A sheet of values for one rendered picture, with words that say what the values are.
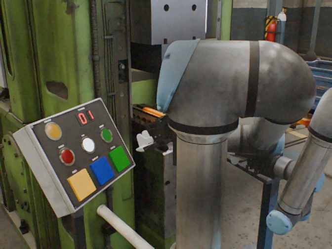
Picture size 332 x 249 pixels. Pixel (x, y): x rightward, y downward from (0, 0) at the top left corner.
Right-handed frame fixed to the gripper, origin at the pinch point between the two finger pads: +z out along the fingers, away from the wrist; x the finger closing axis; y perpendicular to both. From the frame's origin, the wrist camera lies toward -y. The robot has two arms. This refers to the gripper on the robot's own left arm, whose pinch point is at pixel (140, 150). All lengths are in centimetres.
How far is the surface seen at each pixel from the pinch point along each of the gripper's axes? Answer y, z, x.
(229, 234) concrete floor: -94, 47, -109
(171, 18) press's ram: 39, -14, -40
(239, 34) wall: 68, 163, -824
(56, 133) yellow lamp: 17.2, 9.9, 19.5
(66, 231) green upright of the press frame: -30, 91, -27
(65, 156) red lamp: 9.7, 9.9, 20.5
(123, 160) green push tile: -1.1, 9.5, -1.3
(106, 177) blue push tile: -2.5, 9.5, 10.2
